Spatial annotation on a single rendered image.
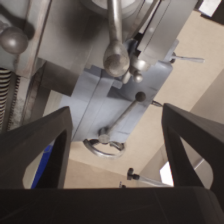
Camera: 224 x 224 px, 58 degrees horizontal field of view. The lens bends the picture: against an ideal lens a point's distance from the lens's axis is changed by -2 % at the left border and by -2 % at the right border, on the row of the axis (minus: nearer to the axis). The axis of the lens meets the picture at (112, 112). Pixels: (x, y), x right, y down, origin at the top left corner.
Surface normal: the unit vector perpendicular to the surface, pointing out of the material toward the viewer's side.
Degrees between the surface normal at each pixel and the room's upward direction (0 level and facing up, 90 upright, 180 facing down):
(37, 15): 90
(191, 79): 90
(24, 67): 90
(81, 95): 90
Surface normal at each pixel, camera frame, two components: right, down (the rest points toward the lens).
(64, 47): -0.01, 0.56
